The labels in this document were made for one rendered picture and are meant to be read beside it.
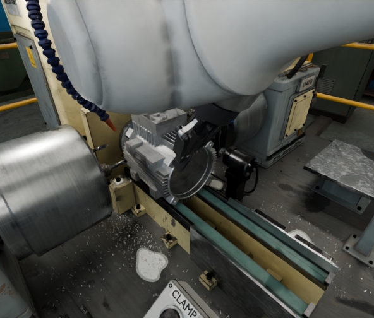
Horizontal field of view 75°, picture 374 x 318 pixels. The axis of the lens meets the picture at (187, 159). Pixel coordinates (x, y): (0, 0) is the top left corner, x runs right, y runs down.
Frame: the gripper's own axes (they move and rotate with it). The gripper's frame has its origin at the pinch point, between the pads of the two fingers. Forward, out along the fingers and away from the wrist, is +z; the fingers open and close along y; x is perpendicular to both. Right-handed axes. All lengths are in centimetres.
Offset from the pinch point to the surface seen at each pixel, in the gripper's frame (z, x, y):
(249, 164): 3.1, 9.0, -17.9
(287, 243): 4.3, 29.0, -12.2
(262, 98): 3.6, -7.2, -43.1
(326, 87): 96, -28, -305
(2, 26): 282, -449, -56
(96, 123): 14.1, -24.8, 6.6
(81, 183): 4.3, -6.2, 19.8
